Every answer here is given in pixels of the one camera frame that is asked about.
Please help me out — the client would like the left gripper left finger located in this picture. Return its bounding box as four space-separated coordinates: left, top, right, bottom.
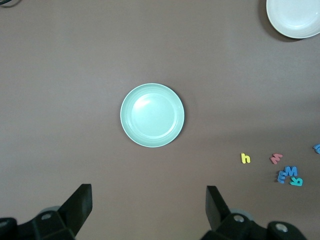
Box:
0 183 93 240

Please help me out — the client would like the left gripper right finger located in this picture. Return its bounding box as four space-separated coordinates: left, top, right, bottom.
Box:
199 185 307 240

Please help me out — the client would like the yellow foam letter h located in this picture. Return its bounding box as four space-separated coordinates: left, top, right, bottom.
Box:
240 152 252 165

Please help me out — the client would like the blue foam letter M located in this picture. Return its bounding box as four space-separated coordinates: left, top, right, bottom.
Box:
284 165 298 177

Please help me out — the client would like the teal foam letter R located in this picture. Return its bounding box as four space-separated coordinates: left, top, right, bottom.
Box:
289 176 304 187

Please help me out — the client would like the green plate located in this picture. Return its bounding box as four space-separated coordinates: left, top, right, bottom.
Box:
119 82 186 148

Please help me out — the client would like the beige plate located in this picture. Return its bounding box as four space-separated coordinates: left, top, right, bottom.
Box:
265 0 320 40

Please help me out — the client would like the pink foam letter m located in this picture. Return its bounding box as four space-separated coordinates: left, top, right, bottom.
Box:
269 153 284 165

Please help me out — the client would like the black cable loop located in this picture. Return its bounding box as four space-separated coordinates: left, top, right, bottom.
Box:
0 0 20 9

